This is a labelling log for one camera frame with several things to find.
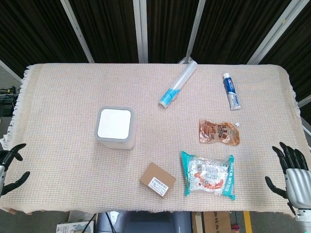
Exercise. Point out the printed white box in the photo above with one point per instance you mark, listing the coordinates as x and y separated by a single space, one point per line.
75 224

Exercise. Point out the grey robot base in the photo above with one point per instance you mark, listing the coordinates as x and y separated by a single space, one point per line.
150 222

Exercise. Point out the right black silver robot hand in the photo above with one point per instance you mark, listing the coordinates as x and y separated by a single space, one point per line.
297 184

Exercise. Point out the small brown cardboard box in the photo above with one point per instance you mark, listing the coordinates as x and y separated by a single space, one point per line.
157 180

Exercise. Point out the teal snack package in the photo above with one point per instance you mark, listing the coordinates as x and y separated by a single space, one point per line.
209 176

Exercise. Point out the beige woven tablecloth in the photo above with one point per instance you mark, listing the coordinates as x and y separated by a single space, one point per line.
150 136

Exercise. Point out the white square lidded bin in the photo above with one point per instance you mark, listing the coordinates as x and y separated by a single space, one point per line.
114 127

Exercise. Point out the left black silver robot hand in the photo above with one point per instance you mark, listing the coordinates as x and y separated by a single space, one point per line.
7 157

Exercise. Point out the orange brown sauce pouch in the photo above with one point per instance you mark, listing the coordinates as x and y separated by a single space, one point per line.
219 133

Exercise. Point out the brown cardboard carton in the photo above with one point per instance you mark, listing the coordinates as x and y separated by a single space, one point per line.
211 222

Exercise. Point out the clear roll with blue label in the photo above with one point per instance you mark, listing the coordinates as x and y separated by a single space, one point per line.
178 83

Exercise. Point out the blue white toothpaste tube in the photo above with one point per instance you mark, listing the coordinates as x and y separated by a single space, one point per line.
231 91

